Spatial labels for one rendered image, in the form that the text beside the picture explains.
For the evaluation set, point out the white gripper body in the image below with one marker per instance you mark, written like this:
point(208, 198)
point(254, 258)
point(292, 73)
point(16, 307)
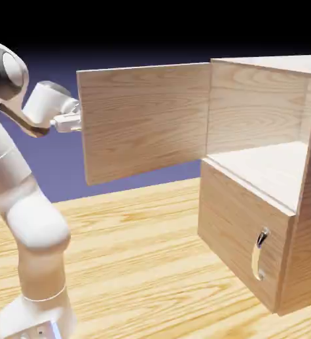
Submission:
point(68, 124)

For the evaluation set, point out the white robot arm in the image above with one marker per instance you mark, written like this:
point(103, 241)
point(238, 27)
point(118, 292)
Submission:
point(36, 227)

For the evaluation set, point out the plain light wood door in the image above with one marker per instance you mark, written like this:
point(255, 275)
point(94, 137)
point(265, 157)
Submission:
point(145, 119)

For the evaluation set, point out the light wood cabinet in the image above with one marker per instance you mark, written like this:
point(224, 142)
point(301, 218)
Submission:
point(309, 225)

